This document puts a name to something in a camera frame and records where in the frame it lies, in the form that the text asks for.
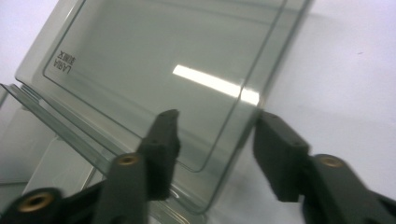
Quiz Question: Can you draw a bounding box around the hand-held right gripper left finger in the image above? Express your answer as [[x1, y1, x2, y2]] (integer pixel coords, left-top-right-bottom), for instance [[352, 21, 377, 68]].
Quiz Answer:
[[92, 108, 182, 224]]

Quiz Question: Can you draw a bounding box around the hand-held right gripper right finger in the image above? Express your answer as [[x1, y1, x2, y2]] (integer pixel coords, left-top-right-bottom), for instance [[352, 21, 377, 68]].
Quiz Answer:
[[252, 111, 396, 224]]

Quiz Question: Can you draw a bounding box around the smoky clear plastic storage box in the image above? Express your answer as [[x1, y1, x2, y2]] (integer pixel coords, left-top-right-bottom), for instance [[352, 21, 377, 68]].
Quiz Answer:
[[0, 0, 314, 224]]

